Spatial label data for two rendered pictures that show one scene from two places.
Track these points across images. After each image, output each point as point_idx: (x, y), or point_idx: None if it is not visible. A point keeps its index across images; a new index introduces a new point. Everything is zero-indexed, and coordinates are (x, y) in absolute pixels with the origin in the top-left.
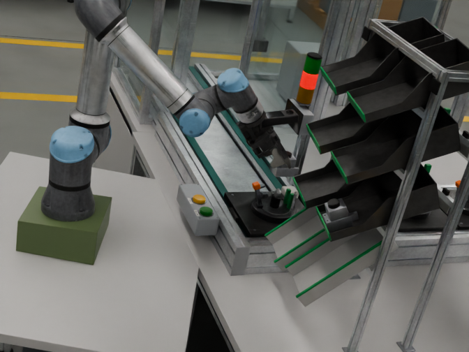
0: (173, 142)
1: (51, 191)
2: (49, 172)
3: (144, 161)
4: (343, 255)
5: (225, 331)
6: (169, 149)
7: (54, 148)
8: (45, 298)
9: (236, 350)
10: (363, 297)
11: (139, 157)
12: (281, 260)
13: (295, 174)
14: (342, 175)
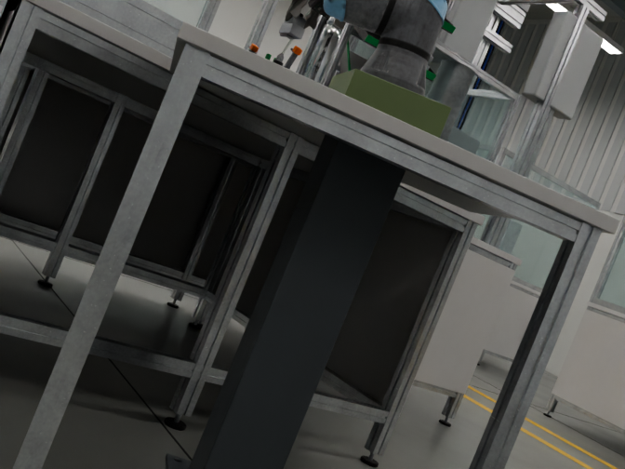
0: (136, 2)
1: (423, 67)
2: (424, 41)
3: (114, 35)
4: None
5: (400, 183)
6: (120, 14)
7: (445, 7)
8: None
9: (419, 191)
10: None
11: (56, 31)
12: None
13: (283, 36)
14: (445, 27)
